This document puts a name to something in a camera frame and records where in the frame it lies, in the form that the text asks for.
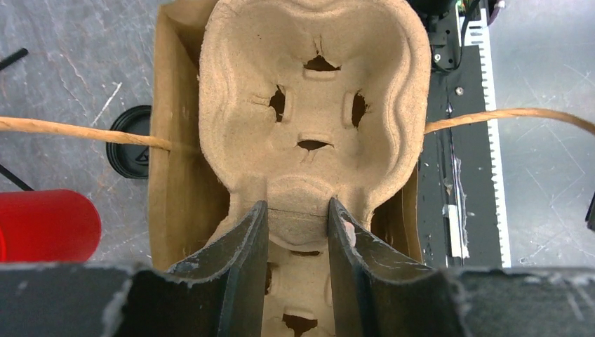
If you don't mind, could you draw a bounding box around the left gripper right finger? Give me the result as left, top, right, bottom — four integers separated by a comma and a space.
328, 198, 437, 336

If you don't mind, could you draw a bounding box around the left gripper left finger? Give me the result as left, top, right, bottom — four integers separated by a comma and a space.
168, 201, 269, 336

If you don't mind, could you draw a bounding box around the green paper bag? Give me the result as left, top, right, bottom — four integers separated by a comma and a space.
0, 0, 595, 273

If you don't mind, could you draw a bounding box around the red cylindrical holder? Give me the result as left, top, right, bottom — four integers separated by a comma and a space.
1, 190, 102, 263

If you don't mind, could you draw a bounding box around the black mini tripod stand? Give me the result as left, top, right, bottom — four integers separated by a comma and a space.
1, 48, 34, 191

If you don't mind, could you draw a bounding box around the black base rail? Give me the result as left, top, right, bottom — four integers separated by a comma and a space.
417, 1, 512, 267

